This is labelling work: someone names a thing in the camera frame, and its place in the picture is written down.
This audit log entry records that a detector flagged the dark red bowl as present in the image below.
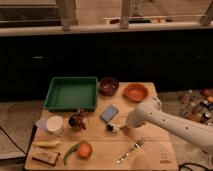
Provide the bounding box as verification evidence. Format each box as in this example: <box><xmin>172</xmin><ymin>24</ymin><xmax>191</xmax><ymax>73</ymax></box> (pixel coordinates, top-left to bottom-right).
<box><xmin>99</xmin><ymin>77</ymin><xmax>119</xmax><ymax>96</ymax></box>

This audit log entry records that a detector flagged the orange bowl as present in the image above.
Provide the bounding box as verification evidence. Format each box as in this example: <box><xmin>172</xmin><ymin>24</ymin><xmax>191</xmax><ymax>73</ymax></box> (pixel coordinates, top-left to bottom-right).
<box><xmin>123</xmin><ymin>83</ymin><xmax>149</xmax><ymax>102</ymax></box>

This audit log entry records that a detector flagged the brown wooden block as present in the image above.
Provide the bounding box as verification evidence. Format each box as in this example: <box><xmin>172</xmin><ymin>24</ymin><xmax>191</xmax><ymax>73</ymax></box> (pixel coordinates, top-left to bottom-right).
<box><xmin>32</xmin><ymin>149</ymin><xmax>60</xmax><ymax>166</ymax></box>

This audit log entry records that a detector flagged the green plastic tray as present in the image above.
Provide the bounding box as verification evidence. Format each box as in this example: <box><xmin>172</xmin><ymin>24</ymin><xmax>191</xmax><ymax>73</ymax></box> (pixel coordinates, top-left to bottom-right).
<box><xmin>44</xmin><ymin>77</ymin><xmax>98</xmax><ymax>112</ymax></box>

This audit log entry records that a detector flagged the white cup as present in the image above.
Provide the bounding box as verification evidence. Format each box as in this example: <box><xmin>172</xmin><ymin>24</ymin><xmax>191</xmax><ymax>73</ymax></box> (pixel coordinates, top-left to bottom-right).
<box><xmin>46</xmin><ymin>116</ymin><xmax>64</xmax><ymax>134</ymax></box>

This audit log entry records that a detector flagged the green bean pod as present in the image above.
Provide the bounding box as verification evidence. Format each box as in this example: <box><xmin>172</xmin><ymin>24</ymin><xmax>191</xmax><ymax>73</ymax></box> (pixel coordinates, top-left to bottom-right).
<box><xmin>63</xmin><ymin>142</ymin><xmax>82</xmax><ymax>165</ymax></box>

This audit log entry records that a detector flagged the pile of small bottles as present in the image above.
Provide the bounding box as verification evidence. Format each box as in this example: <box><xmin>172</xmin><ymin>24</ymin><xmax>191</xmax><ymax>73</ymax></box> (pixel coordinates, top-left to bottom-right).
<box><xmin>178</xmin><ymin>89</ymin><xmax>213</xmax><ymax>125</ymax></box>

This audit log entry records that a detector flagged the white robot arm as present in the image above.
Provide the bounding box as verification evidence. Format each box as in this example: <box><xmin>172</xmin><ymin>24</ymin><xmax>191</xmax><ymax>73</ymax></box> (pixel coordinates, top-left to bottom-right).
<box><xmin>126</xmin><ymin>97</ymin><xmax>213</xmax><ymax>154</ymax></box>

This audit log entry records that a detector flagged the blue sponge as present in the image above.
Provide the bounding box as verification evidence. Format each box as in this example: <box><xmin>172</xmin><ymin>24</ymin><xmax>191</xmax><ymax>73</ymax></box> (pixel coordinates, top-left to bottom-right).
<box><xmin>100</xmin><ymin>105</ymin><xmax>119</xmax><ymax>122</ymax></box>

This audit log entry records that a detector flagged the brown toy figure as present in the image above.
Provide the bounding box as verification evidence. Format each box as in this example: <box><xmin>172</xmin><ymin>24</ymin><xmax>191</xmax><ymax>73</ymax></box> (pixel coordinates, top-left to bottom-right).
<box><xmin>68</xmin><ymin>109</ymin><xmax>86</xmax><ymax>131</ymax></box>

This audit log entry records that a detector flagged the white dish brush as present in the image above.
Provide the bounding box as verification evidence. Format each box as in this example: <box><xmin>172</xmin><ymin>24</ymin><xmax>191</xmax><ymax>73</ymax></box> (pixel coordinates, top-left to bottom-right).
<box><xmin>106</xmin><ymin>123</ymin><xmax>127</xmax><ymax>133</ymax></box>

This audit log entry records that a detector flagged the silver fork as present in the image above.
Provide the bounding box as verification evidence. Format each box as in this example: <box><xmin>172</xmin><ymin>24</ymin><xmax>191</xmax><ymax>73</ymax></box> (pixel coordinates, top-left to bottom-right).
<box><xmin>117</xmin><ymin>139</ymin><xmax>144</xmax><ymax>164</ymax></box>

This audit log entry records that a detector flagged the orange carrot slice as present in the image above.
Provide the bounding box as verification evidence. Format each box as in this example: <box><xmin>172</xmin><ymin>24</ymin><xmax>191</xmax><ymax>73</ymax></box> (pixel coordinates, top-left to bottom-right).
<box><xmin>77</xmin><ymin>143</ymin><xmax>92</xmax><ymax>159</ymax></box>

